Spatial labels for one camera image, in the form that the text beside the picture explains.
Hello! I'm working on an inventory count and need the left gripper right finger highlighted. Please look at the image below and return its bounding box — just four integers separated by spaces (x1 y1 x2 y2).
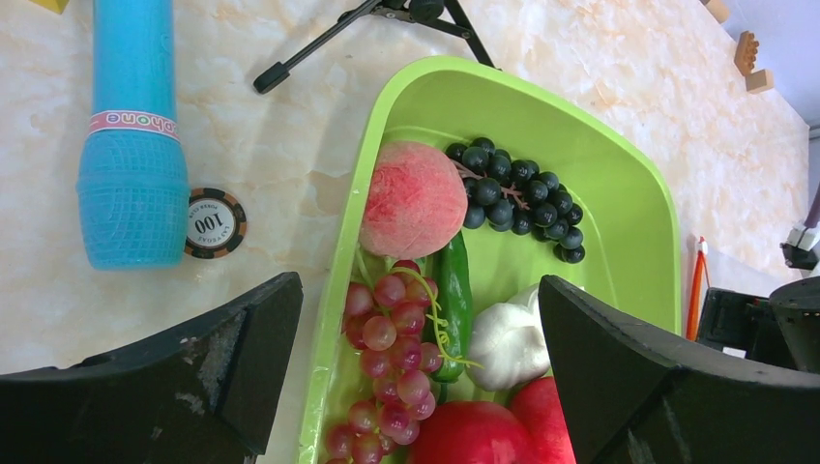
539 275 819 463

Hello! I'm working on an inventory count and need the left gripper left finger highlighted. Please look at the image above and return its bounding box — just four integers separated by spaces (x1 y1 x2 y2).
1 272 304 463

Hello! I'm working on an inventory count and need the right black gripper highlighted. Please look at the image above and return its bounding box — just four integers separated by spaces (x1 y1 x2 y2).
696 276 819 374

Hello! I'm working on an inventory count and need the clear zip top bag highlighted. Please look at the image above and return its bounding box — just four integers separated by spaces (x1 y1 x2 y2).
681 234 791 340

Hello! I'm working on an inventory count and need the white garlic bulb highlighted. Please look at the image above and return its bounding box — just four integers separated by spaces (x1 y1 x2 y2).
467 284 551 392

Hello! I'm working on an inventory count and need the red tomato with stem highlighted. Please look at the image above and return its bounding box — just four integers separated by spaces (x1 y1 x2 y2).
407 401 536 464

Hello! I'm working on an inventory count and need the green plastic tray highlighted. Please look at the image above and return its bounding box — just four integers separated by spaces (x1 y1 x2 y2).
297 56 682 463

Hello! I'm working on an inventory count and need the green chili pepper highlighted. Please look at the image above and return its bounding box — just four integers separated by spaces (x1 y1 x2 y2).
425 232 474 384

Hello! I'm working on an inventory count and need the red grape bunch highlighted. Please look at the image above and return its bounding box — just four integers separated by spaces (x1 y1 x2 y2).
322 260 444 463

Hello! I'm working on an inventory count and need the black grape bunch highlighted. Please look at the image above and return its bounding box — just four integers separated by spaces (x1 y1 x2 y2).
445 137 586 264

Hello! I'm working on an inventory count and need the pink peach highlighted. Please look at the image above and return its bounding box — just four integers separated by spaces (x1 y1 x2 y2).
360 141 467 259

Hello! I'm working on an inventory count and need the poker chip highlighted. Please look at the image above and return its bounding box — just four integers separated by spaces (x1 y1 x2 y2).
185 188 248 259

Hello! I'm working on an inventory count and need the tan wooden block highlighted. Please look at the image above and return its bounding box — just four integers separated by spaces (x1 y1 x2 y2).
745 69 775 94

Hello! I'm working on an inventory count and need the brown wooden block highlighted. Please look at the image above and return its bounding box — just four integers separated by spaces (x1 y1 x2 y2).
734 31 759 76

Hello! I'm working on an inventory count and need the wooden cylinder block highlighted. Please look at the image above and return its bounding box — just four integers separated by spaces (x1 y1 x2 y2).
701 0 731 24

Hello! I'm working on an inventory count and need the yellow cube block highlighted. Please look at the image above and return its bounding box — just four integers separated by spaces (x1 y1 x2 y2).
30 0 70 15

